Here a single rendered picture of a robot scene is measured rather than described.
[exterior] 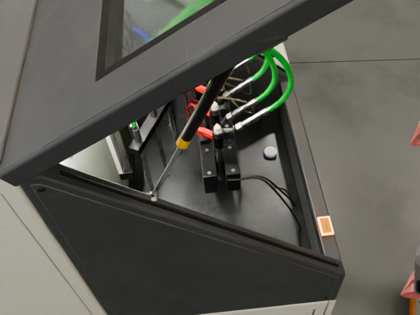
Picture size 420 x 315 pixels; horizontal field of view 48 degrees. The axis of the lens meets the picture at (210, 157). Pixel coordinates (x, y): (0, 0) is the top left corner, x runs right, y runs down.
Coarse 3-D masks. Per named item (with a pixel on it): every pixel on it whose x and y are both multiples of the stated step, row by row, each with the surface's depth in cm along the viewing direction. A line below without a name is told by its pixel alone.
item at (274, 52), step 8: (272, 48) 99; (280, 56) 101; (288, 64) 103; (288, 72) 105; (288, 80) 107; (288, 88) 109; (288, 96) 111; (272, 104) 113; (280, 104) 112; (136, 128) 115
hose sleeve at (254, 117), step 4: (264, 108) 114; (256, 112) 116; (260, 112) 115; (264, 112) 114; (268, 112) 114; (252, 116) 116; (256, 116) 115; (260, 116) 115; (264, 116) 116; (244, 120) 117; (248, 120) 116; (252, 120) 116; (256, 120) 116; (244, 124) 117; (248, 124) 117
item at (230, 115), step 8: (264, 56) 111; (272, 64) 113; (272, 72) 116; (272, 80) 118; (272, 88) 119; (264, 96) 121; (248, 104) 124; (152, 112) 122; (232, 112) 126; (240, 112) 125
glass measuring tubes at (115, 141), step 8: (128, 128) 135; (112, 136) 122; (120, 136) 121; (128, 136) 136; (112, 144) 121; (120, 144) 123; (128, 144) 134; (112, 152) 123; (120, 152) 125; (128, 152) 132; (120, 160) 129; (128, 160) 129; (120, 168) 129; (128, 168) 131; (120, 176) 132; (128, 176) 132
